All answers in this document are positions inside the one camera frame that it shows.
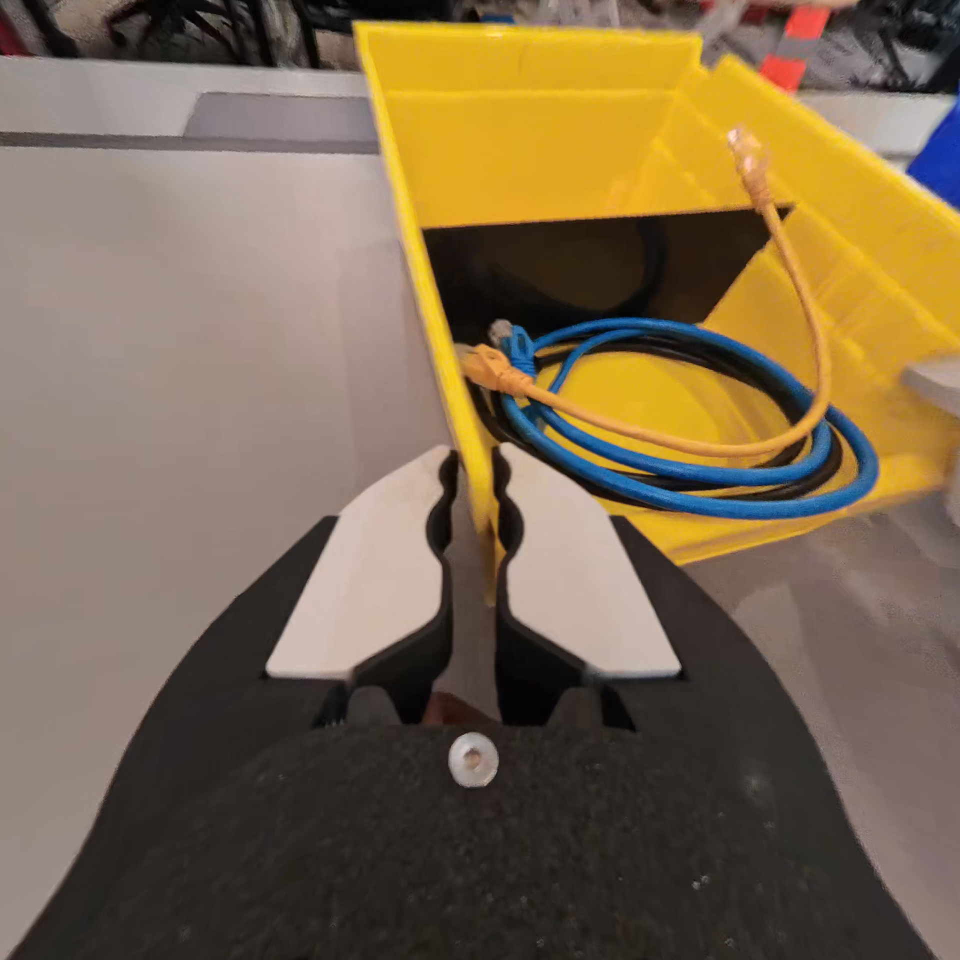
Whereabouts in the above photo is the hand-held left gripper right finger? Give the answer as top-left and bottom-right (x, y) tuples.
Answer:
(489, 441), (684, 724)

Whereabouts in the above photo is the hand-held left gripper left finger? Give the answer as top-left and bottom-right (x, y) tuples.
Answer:
(266, 444), (460, 724)

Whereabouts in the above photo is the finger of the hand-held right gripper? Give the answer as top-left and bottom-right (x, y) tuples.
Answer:
(902, 356), (960, 424)

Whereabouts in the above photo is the blue ethernet cable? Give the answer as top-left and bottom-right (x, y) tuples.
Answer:
(486, 314), (883, 523)

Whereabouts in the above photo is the orange ethernet cable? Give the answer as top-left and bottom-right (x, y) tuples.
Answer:
(456, 126), (837, 465)

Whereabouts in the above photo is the black ethernet cable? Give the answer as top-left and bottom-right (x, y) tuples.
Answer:
(468, 225), (844, 507)

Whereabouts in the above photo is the blue plastic bin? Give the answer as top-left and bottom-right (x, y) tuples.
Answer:
(903, 96), (960, 214)

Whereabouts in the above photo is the yellow plastic bin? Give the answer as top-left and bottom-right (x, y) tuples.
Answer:
(354, 20), (960, 571)

